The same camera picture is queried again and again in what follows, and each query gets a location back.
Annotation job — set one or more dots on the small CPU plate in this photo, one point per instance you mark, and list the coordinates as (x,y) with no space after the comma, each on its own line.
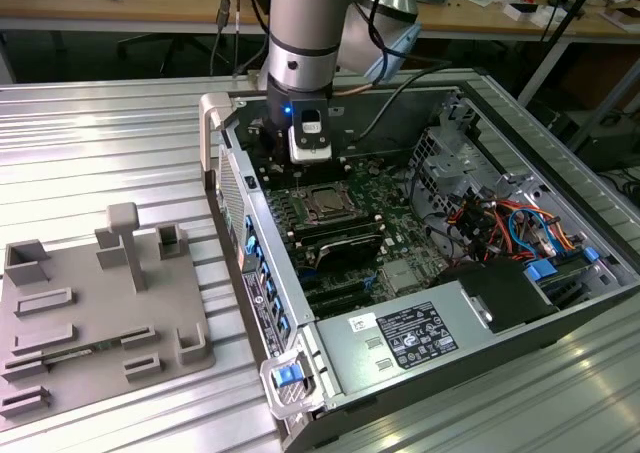
(328,203)

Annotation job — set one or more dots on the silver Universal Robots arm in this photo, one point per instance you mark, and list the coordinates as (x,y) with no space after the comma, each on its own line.
(300,23)

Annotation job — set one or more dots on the CPU socket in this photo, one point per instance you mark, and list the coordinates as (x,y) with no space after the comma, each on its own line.
(350,223)

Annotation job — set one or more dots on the black expansion slot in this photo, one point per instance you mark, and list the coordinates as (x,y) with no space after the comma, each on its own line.
(340,300)

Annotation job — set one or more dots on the black chair base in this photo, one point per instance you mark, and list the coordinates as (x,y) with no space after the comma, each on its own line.
(175,48)

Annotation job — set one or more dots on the blue card retainer clips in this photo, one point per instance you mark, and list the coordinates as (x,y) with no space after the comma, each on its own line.
(250,248)

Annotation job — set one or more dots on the black graphics card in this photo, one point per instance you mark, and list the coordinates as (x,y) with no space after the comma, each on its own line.
(345,250)

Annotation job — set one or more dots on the open grey PC case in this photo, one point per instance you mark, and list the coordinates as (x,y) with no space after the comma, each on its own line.
(280,273)

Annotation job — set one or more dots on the green motherboard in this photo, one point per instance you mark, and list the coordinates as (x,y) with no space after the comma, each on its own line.
(400,238)

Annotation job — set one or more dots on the perforated metal drive cage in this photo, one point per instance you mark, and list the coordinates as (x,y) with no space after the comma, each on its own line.
(450,168)

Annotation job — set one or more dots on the silver chipset heatsink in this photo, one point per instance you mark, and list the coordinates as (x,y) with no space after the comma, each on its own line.
(400,276)

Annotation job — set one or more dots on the grey power supply unit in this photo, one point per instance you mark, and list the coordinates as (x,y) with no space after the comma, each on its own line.
(350,353)

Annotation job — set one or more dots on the grey parts rack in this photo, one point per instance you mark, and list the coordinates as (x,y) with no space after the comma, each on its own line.
(100,313)

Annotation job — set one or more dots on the white box with black top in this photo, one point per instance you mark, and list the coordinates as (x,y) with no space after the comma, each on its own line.
(540,18)

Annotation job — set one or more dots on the black plastic air shroud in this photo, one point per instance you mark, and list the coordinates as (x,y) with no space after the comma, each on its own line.
(500,293)

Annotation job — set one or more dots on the blue disk carrier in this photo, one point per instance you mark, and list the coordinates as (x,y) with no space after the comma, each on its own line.
(541,269)

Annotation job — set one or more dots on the green RAM stick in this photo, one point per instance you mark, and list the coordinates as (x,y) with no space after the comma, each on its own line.
(80,351)

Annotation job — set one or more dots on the black computer on floor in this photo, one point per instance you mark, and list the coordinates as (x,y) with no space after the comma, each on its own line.
(610,143)

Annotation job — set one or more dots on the small blue clip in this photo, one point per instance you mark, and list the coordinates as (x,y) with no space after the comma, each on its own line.
(590,254)

